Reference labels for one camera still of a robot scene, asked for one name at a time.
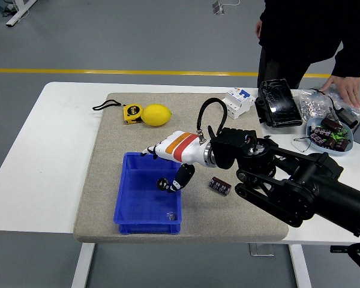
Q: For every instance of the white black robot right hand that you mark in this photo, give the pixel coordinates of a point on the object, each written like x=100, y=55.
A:
x=180, y=147

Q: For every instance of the person's right hand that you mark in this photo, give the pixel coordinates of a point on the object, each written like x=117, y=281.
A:
x=258, y=28

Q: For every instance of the person's left hand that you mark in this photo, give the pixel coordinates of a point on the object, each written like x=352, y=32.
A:
x=346, y=88

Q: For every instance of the person's left forearm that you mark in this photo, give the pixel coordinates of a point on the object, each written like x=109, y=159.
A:
x=352, y=60

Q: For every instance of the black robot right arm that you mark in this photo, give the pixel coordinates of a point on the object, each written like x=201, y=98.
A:
x=318, y=186

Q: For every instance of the blue plastic box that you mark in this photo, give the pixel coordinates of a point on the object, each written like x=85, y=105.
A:
x=138, y=204

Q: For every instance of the clear bag of blue parts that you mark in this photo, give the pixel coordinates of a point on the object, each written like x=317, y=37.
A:
x=348, y=112

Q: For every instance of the black power adapter brick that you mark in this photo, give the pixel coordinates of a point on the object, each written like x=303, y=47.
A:
x=348, y=118

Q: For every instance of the clear bag of metal washers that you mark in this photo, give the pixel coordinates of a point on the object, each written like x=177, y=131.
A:
x=310, y=105

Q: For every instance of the yellow lemon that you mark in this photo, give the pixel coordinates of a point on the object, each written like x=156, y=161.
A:
x=156, y=115

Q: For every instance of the person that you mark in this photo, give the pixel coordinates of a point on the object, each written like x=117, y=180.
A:
x=303, y=30

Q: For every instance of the light blue bowl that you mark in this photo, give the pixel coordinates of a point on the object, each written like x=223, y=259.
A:
x=349, y=135

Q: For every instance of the yellow tape measure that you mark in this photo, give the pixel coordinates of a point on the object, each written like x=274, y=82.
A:
x=132, y=113

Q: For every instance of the black plastic-wrapped device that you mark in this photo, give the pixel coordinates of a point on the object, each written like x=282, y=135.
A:
x=279, y=102

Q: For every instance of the small clear plastic piece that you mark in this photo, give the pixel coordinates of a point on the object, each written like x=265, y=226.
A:
x=171, y=216

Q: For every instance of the grey-brown mat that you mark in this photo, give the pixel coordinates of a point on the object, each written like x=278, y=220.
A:
x=108, y=144

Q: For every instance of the white circuit breaker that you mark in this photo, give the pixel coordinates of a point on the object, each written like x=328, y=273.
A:
x=238, y=102

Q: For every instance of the white table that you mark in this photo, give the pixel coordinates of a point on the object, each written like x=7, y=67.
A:
x=48, y=150

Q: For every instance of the white table leg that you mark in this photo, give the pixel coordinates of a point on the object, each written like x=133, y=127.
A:
x=82, y=267
x=300, y=267

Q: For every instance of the white furniture foot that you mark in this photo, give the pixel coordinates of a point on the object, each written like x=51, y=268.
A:
x=18, y=15

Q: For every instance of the grey metal bracket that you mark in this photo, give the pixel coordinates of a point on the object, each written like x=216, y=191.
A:
x=261, y=250

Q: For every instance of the black robot torso bracket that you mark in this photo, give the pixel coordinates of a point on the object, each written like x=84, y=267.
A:
x=345, y=249

